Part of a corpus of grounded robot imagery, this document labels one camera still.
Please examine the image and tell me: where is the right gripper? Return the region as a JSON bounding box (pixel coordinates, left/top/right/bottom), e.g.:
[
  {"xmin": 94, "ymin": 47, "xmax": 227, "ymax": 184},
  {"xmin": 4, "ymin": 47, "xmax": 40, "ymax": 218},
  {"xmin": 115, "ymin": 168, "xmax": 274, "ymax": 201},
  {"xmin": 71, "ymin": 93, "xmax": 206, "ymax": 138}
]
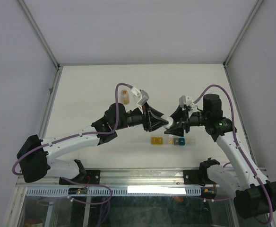
[{"xmin": 164, "ymin": 105, "xmax": 209, "ymax": 137}]

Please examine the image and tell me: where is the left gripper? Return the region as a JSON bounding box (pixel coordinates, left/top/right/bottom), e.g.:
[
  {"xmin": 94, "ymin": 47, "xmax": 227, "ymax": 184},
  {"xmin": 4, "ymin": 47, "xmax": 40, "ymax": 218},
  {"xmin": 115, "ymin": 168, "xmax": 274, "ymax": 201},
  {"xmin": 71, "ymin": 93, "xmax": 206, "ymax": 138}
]
[{"xmin": 114, "ymin": 103, "xmax": 169, "ymax": 132}]

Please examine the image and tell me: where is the weekly pill organizer strip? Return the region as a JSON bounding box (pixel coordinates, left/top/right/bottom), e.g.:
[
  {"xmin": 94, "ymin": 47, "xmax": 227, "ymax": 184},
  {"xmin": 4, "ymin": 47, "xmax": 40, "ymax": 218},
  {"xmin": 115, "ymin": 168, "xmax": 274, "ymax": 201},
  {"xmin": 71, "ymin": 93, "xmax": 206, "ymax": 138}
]
[{"xmin": 150, "ymin": 137, "xmax": 196, "ymax": 146}]

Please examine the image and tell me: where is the white pill bottle blue label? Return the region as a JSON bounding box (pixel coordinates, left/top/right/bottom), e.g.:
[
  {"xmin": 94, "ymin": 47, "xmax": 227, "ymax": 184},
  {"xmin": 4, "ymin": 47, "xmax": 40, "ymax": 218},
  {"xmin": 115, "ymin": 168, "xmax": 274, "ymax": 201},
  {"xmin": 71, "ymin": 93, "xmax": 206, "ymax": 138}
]
[{"xmin": 164, "ymin": 117, "xmax": 174, "ymax": 129}]

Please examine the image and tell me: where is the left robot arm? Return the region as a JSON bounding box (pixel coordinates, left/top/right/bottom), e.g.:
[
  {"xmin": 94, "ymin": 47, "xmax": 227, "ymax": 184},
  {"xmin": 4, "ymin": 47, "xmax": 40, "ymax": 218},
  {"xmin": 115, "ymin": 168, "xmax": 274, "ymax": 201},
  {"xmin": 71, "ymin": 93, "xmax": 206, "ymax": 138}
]
[{"xmin": 17, "ymin": 103, "xmax": 173, "ymax": 184}]

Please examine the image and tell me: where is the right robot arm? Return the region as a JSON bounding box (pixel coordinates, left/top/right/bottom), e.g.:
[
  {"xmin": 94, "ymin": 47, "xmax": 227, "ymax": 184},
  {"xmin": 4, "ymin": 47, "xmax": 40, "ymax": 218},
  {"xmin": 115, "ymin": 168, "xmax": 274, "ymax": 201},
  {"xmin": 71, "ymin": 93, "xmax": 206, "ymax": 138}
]
[{"xmin": 165, "ymin": 94, "xmax": 276, "ymax": 219}]

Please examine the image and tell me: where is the clear glass jar gold lid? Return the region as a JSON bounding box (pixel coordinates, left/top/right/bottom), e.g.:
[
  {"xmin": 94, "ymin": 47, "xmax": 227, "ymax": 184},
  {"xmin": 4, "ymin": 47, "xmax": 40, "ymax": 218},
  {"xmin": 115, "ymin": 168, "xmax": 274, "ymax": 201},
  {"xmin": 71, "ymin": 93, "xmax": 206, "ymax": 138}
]
[{"xmin": 120, "ymin": 89, "xmax": 130, "ymax": 105}]

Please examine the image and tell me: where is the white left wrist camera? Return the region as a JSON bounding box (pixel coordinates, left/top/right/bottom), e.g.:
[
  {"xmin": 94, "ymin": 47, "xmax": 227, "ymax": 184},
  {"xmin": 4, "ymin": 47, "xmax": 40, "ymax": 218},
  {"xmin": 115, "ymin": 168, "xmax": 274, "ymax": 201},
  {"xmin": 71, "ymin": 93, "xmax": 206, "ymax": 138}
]
[{"xmin": 131, "ymin": 87, "xmax": 149, "ymax": 107}]

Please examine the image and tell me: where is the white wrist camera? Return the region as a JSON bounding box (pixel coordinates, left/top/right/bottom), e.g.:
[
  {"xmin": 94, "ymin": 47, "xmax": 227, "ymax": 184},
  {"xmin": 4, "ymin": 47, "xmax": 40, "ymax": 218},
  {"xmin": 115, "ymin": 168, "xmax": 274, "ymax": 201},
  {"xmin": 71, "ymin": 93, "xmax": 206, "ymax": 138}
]
[
  {"xmin": 131, "ymin": 87, "xmax": 149, "ymax": 107},
  {"xmin": 179, "ymin": 96, "xmax": 198, "ymax": 113}
]

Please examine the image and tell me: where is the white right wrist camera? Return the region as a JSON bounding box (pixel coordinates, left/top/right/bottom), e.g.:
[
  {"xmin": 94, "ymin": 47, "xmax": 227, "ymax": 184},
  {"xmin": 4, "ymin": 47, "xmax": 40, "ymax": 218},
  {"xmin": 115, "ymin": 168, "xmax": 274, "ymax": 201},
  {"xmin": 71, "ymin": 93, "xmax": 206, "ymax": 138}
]
[{"xmin": 179, "ymin": 96, "xmax": 198, "ymax": 113}]

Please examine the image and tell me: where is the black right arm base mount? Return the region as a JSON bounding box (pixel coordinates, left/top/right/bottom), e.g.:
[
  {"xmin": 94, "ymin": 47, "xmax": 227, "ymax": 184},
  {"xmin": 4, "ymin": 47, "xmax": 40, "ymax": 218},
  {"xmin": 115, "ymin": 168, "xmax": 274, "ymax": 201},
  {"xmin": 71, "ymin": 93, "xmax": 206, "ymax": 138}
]
[{"xmin": 183, "ymin": 168, "xmax": 215, "ymax": 186}]

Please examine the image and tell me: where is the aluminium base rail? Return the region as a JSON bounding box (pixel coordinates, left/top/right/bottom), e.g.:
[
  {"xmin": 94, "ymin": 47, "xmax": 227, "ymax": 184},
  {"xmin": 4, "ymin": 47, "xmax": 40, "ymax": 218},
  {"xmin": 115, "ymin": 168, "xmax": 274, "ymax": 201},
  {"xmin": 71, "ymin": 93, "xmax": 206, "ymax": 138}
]
[{"xmin": 16, "ymin": 167, "xmax": 271, "ymax": 189}]

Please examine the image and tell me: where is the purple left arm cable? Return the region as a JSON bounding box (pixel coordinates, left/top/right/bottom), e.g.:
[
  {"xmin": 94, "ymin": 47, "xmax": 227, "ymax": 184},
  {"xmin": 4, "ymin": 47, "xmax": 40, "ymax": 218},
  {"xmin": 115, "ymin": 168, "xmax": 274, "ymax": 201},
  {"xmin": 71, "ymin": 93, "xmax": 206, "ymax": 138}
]
[{"xmin": 12, "ymin": 82, "xmax": 135, "ymax": 206}]

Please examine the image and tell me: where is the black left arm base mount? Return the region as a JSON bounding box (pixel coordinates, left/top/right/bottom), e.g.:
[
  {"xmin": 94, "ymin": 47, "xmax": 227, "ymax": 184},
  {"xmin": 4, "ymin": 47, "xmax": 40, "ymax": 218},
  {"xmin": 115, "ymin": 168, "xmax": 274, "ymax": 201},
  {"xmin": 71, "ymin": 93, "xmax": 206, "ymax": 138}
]
[{"xmin": 59, "ymin": 169, "xmax": 101, "ymax": 185}]

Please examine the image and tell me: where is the white slotted cable duct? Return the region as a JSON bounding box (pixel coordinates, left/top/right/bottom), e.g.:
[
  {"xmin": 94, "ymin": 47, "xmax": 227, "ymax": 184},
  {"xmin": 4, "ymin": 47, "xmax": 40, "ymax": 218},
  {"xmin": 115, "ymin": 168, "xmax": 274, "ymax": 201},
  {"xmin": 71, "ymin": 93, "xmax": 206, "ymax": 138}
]
[{"xmin": 26, "ymin": 186, "xmax": 201, "ymax": 197}]

